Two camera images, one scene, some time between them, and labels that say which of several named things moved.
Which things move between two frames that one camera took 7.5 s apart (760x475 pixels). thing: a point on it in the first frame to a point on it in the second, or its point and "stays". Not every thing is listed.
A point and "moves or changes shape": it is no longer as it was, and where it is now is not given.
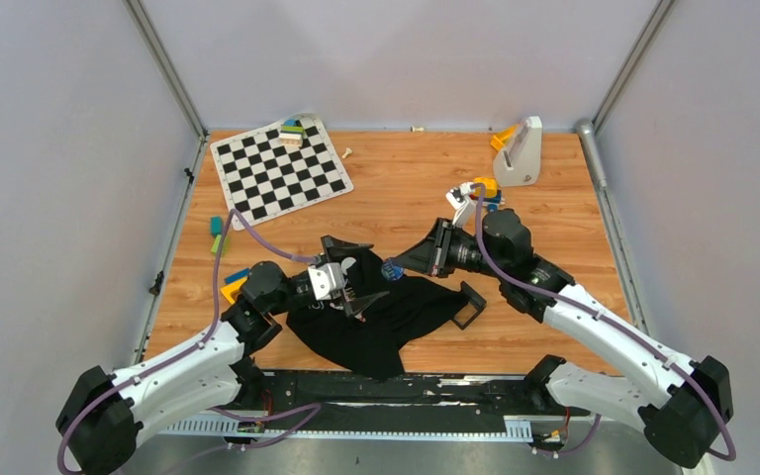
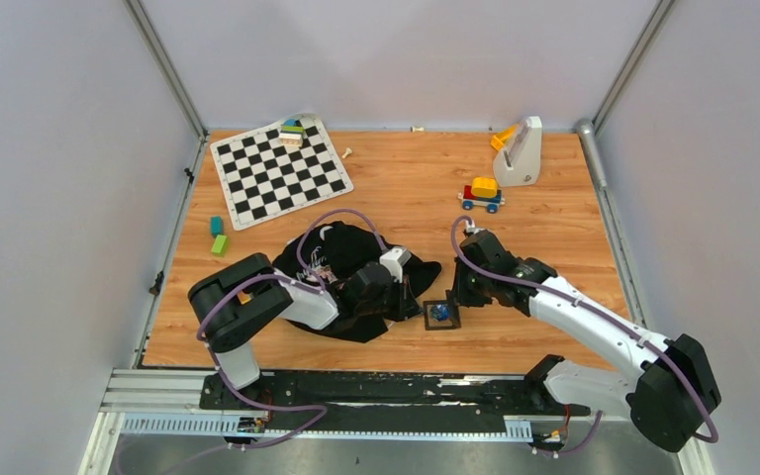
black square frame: (476, 300) moves or changes shape
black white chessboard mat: (264, 181) stays
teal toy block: (216, 226) stays
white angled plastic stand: (520, 162) stays
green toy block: (216, 243) stays
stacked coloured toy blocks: (291, 134) stays
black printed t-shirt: (371, 346) moves or changes shape
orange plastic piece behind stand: (499, 140) stays
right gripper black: (429, 255) to (458, 291)
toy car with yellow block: (491, 194) stays
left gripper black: (341, 249) to (407, 304)
